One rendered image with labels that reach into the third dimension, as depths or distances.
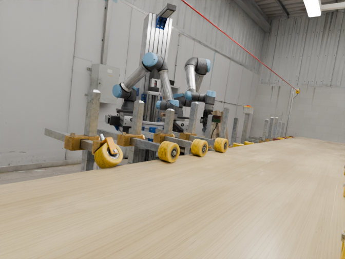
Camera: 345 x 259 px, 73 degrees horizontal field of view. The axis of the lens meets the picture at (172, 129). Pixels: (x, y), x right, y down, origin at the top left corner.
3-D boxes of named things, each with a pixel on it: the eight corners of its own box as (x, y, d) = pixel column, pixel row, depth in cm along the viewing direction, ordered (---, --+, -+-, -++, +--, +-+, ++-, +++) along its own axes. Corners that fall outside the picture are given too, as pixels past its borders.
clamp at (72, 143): (62, 148, 88) (63, 134, 87) (94, 146, 99) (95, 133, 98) (72, 151, 84) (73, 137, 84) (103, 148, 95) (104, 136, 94)
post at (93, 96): (77, 207, 95) (88, 88, 91) (84, 205, 98) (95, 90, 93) (81, 210, 93) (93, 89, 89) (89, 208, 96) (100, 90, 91)
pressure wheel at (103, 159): (98, 171, 77) (91, 150, 79) (117, 168, 83) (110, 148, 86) (108, 163, 74) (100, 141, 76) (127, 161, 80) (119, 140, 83)
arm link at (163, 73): (158, 61, 215) (169, 113, 210) (151, 58, 206) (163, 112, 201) (168, 56, 210) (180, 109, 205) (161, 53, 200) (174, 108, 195)
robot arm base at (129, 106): (119, 109, 232) (120, 98, 231) (135, 110, 237) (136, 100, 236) (121, 109, 218) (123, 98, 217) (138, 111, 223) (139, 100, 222)
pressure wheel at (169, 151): (171, 152, 102) (159, 163, 97) (167, 137, 98) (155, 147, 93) (182, 155, 99) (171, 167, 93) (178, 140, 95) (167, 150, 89)
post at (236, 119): (226, 168, 216) (234, 116, 212) (228, 168, 219) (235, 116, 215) (230, 169, 214) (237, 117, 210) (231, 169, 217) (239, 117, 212)
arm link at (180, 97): (170, 105, 249) (172, 92, 248) (183, 107, 252) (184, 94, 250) (172, 105, 237) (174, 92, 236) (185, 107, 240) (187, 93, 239)
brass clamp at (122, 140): (115, 144, 108) (116, 133, 107) (136, 143, 119) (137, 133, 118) (125, 147, 104) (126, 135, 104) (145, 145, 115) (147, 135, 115)
